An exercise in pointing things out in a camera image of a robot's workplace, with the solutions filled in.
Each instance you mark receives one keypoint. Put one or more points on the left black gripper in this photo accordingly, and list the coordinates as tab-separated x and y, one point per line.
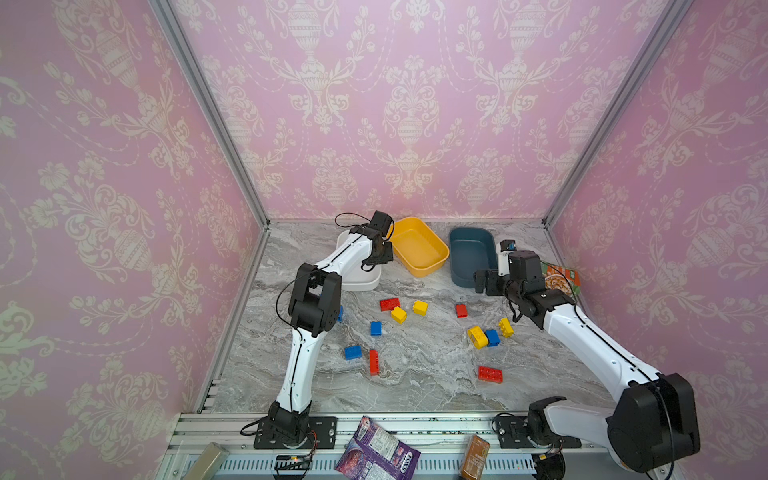
387	254

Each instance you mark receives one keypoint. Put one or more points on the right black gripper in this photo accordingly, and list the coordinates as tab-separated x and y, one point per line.
489	282

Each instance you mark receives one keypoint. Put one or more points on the dark teal plastic container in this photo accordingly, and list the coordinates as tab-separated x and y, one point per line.
471	249

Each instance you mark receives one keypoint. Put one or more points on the small red lego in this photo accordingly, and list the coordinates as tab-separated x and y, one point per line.
461	310

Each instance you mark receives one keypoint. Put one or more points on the yellow plastic container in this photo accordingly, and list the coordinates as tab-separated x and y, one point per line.
418	247

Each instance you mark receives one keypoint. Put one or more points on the white plastic container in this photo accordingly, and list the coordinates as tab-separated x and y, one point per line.
356	274

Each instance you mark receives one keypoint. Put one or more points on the small yellow lego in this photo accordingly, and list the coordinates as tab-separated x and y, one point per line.
505	328

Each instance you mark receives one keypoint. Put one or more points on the yellow long lego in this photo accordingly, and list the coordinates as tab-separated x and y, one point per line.
478	337

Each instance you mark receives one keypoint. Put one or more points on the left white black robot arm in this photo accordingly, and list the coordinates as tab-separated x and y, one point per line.
312	311

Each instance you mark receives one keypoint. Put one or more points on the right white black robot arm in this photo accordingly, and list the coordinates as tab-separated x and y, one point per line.
653	423

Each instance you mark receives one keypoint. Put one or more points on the blue lego right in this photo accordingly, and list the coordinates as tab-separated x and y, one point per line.
492	337

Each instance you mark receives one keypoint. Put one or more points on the yellow lego centre right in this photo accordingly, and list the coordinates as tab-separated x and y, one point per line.
420	308

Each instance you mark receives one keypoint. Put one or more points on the green food packet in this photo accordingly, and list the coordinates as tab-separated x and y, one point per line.
561	278

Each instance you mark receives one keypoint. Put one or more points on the red lego centre top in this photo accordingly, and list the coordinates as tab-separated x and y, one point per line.
390	304

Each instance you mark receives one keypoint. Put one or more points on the yellow lego centre left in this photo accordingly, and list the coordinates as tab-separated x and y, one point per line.
399	315

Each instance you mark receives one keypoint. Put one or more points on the red long lego lower right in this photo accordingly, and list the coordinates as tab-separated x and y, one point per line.
488	374

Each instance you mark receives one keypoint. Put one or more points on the blue long lego lower left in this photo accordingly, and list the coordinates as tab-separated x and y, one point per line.
352	352

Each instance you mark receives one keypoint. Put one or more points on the red upright lego lower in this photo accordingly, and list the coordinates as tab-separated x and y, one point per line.
374	363

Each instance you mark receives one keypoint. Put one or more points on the brown snack bar packet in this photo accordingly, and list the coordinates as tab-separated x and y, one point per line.
475	458

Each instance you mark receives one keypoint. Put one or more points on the purple snack box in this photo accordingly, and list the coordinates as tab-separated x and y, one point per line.
373	453

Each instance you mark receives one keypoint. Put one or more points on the olive box bottom left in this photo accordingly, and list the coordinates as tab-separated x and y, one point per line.
208	463

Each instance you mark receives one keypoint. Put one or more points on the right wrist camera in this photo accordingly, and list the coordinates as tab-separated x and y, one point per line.
518	264

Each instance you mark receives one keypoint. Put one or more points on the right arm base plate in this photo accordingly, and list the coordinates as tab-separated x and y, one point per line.
515	432

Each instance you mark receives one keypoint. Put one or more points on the aluminium front rail frame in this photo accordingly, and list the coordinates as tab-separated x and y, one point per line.
441	438

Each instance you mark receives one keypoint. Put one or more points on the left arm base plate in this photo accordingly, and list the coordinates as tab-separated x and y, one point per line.
320	433

